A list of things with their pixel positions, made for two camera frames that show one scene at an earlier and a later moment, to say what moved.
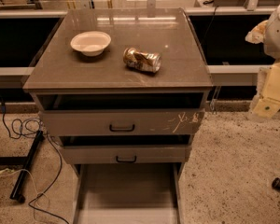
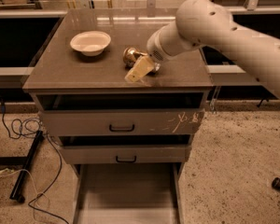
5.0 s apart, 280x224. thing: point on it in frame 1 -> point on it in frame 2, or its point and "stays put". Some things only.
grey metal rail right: x=234 y=75 stays put
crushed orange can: x=148 y=62 stays put
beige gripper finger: x=267 y=107 -> x=143 y=65
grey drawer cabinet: x=125 y=91 stays put
